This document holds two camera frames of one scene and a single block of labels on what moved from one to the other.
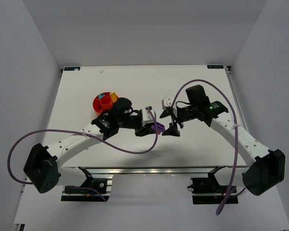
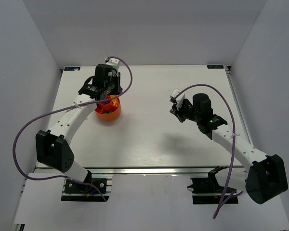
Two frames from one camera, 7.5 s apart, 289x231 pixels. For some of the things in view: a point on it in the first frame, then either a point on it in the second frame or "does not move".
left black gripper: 142,128 -> 106,94
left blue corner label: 72,68 does not move
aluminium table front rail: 151,171 does not move
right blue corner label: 215,66 does not move
